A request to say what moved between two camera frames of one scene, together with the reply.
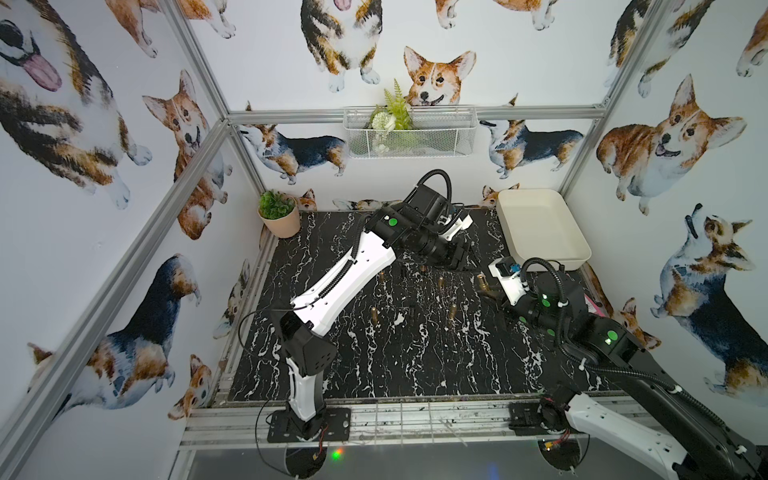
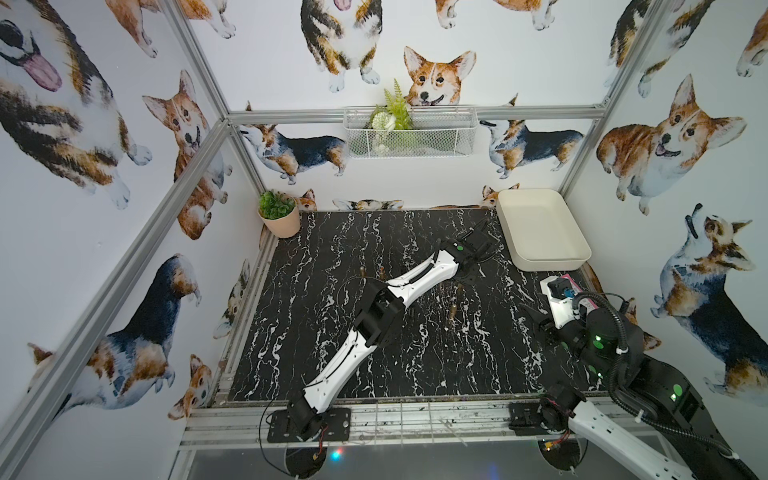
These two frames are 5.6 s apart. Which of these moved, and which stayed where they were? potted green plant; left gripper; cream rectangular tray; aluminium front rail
Moved: left gripper
Stayed: aluminium front rail; cream rectangular tray; potted green plant
